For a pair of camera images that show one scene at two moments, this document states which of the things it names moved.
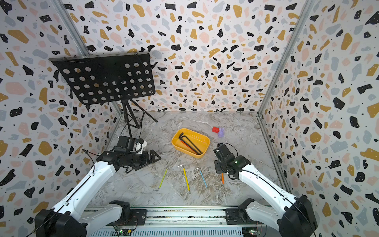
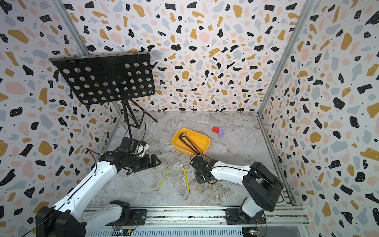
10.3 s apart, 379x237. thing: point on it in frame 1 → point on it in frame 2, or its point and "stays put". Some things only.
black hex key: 181,139 stays put
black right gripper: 216,163 → 199,181
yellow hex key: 185,175 stays put
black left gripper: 146,161 stays put
